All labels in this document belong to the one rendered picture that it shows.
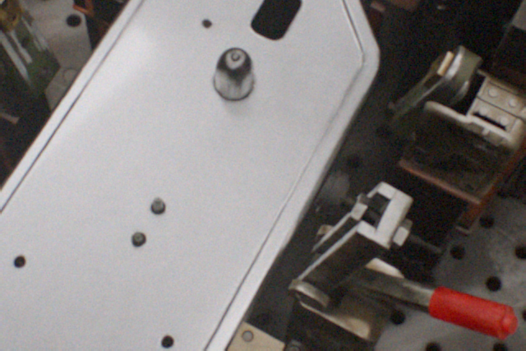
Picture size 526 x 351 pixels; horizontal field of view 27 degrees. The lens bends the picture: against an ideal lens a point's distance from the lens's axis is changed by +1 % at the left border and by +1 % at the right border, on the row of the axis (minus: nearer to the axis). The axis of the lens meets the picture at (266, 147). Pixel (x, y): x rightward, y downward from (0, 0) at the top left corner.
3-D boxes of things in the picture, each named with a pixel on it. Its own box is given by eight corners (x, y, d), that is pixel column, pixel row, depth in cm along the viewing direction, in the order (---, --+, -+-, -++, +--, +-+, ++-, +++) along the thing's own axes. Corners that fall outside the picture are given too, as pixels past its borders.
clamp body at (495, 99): (375, 187, 119) (444, 24, 85) (469, 235, 118) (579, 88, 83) (339, 257, 116) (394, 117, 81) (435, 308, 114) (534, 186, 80)
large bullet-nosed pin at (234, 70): (226, 68, 92) (227, 31, 86) (258, 84, 91) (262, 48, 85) (208, 97, 91) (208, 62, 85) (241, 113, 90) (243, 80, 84)
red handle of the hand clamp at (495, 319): (320, 233, 78) (521, 288, 68) (332, 247, 79) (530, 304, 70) (294, 282, 76) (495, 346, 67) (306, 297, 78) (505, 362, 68)
